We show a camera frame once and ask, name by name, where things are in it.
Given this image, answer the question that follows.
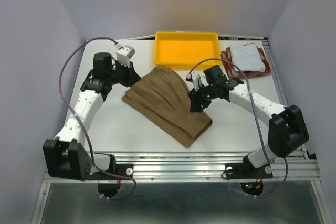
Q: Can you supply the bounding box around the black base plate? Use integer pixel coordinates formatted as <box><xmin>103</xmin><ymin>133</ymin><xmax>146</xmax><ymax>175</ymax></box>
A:
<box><xmin>87</xmin><ymin>163</ymin><xmax>133</xmax><ymax>181</ymax></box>
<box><xmin>222</xmin><ymin>163</ymin><xmax>273</xmax><ymax>180</ymax></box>

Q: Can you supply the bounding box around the purple cable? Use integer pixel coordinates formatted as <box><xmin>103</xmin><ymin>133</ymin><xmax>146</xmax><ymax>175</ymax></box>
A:
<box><xmin>186</xmin><ymin>58</ymin><xmax>289</xmax><ymax>199</ymax></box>
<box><xmin>59</xmin><ymin>36</ymin><xmax>137</xmax><ymax>200</ymax></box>

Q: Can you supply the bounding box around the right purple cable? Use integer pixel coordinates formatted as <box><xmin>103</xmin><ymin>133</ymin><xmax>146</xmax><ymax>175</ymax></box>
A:
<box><xmin>186</xmin><ymin>58</ymin><xmax>289</xmax><ymax>199</ymax></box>

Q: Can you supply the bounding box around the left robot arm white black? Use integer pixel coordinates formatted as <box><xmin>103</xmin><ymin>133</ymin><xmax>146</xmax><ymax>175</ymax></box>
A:
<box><xmin>43</xmin><ymin>46</ymin><xmax>141</xmax><ymax>180</ymax></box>

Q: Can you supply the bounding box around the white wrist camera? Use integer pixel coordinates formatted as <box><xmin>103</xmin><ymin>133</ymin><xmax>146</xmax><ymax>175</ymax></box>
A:
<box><xmin>186</xmin><ymin>72</ymin><xmax>203</xmax><ymax>91</ymax></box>
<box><xmin>116</xmin><ymin>46</ymin><xmax>135</xmax><ymax>68</ymax></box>

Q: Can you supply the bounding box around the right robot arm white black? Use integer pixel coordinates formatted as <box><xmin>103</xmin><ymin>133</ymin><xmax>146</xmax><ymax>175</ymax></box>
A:
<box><xmin>186</xmin><ymin>65</ymin><xmax>309</xmax><ymax>179</ymax></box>

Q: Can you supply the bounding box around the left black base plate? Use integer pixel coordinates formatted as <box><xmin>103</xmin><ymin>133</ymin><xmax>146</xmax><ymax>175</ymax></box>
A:
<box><xmin>87</xmin><ymin>163</ymin><xmax>133</xmax><ymax>181</ymax></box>

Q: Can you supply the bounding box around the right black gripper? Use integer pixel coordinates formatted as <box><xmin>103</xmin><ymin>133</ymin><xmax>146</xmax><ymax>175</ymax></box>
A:
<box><xmin>187</xmin><ymin>82</ymin><xmax>217</xmax><ymax>113</ymax></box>

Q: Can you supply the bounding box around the aluminium frame rail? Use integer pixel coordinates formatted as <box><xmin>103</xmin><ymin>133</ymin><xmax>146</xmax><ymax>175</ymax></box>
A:
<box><xmin>41</xmin><ymin>152</ymin><xmax>322</xmax><ymax>183</ymax></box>

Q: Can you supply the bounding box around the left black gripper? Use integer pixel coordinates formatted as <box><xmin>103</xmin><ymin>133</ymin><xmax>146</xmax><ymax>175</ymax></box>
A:
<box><xmin>108</xmin><ymin>60</ymin><xmax>142</xmax><ymax>88</ymax></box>

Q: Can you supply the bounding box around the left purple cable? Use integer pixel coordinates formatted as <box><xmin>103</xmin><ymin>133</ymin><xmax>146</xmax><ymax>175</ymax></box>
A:
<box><xmin>59</xmin><ymin>36</ymin><xmax>137</xmax><ymax>200</ymax></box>

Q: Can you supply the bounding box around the brown skirt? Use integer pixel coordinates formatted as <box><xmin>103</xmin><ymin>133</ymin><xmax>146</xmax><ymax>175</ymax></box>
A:
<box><xmin>122</xmin><ymin>66</ymin><xmax>212</xmax><ymax>148</ymax></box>

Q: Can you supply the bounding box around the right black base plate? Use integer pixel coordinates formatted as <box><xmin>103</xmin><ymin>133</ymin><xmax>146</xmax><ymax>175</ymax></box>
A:
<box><xmin>222</xmin><ymin>163</ymin><xmax>273</xmax><ymax>180</ymax></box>

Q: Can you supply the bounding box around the yellow plastic tray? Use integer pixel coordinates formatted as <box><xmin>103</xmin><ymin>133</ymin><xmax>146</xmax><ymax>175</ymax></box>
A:
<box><xmin>153</xmin><ymin>31</ymin><xmax>221</xmax><ymax>70</ymax></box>

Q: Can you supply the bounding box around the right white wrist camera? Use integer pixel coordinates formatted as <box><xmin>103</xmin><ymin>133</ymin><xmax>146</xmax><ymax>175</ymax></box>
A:
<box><xmin>186</xmin><ymin>72</ymin><xmax>203</xmax><ymax>91</ymax></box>

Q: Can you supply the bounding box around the white skirt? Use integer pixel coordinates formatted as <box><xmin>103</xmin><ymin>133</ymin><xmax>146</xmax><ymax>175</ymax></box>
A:
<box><xmin>230</xmin><ymin>44</ymin><xmax>266</xmax><ymax>72</ymax></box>

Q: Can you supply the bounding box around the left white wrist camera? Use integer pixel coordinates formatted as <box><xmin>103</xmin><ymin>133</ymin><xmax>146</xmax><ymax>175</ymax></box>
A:
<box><xmin>116</xmin><ymin>46</ymin><xmax>135</xmax><ymax>68</ymax></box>

